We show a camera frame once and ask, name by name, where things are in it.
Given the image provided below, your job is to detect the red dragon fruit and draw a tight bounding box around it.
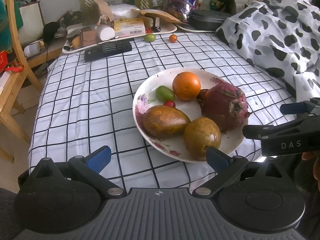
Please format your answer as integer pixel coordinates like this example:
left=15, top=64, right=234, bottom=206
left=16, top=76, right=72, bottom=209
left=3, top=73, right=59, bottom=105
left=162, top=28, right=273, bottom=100
left=197, top=82, right=250, bottom=133

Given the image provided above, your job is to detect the yellow-green mango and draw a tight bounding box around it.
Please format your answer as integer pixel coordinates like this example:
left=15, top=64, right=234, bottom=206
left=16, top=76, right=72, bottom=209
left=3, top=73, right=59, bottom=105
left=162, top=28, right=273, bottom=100
left=183, top=117, right=221, bottom=160

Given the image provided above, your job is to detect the large orange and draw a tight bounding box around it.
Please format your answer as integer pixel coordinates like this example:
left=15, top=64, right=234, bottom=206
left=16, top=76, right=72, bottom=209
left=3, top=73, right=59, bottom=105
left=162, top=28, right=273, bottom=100
left=172, top=72, right=201, bottom=101

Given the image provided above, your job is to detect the red cherry tomato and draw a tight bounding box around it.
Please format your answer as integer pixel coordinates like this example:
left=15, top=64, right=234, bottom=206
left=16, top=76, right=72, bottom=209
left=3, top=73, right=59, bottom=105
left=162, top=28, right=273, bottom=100
left=164, top=100, right=176, bottom=107

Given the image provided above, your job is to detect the small green lime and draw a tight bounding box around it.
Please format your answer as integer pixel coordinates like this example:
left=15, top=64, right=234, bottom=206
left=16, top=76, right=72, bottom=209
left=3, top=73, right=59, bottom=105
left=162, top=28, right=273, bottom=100
left=155, top=86, right=175, bottom=102

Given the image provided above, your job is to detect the person's right hand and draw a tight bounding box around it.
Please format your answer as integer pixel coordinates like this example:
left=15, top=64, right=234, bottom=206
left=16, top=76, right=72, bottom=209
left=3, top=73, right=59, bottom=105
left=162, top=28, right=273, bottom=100
left=302, top=151, right=320, bottom=188

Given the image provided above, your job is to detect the cow-print cloth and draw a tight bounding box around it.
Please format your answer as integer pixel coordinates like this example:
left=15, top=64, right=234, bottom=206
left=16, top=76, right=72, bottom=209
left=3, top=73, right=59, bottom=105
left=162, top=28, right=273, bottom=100
left=216, top=0, right=319, bottom=102

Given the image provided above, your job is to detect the wooden chair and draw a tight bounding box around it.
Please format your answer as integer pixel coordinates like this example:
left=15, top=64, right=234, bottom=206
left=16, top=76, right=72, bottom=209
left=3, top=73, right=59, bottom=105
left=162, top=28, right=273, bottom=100
left=0, top=0, right=45, bottom=164

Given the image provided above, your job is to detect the black flat device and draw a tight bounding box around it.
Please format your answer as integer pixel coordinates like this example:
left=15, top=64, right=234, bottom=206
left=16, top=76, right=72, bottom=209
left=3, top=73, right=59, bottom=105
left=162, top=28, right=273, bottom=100
left=84, top=40, right=132, bottom=63

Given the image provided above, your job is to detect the grey zip case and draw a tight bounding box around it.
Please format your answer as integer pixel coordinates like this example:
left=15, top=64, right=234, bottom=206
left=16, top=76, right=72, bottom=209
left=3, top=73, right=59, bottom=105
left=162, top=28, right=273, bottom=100
left=188, top=10, right=232, bottom=31

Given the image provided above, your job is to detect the small tangerine back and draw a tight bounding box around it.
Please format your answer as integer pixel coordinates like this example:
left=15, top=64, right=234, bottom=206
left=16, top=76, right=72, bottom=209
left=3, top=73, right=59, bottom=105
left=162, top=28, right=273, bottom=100
left=169, top=34, right=178, bottom=43

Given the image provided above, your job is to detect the brown leather pouch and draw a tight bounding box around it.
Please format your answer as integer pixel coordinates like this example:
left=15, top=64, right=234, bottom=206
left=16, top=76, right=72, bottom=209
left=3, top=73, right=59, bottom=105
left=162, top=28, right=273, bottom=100
left=80, top=29, right=99, bottom=47

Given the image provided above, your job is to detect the cream oval tray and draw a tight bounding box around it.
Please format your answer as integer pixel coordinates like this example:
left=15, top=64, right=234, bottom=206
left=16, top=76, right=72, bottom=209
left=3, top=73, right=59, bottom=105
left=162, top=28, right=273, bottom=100
left=62, top=22, right=177, bottom=54

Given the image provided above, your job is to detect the white cylinder bottle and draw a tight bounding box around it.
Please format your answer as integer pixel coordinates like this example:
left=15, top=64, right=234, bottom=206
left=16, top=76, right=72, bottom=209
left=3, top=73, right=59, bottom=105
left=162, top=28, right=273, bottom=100
left=97, top=25, right=115, bottom=41

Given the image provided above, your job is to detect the green lime by tray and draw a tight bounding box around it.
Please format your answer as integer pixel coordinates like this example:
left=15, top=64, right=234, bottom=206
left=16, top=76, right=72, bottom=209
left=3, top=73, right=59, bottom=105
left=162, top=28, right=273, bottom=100
left=144, top=33, right=156, bottom=42

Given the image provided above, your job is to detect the yellow white box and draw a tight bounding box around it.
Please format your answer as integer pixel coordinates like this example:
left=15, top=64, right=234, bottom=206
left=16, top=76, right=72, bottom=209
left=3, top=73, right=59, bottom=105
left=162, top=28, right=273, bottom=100
left=114, top=18, right=145, bottom=38

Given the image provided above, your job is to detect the brown padded envelope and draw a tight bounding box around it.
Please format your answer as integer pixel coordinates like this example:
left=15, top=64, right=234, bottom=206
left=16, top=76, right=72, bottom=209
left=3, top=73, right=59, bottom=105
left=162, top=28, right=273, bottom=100
left=132, top=9, right=183, bottom=24

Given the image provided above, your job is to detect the torn brown paper bag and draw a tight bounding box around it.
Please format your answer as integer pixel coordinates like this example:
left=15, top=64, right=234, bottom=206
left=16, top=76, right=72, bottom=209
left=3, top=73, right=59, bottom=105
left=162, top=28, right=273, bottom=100
left=92, top=0, right=114, bottom=28

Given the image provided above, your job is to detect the left glass plant vase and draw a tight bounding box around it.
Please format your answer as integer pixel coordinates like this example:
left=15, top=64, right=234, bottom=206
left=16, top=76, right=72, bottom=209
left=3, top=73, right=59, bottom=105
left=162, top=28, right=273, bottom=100
left=79, top=0, right=99, bottom=25

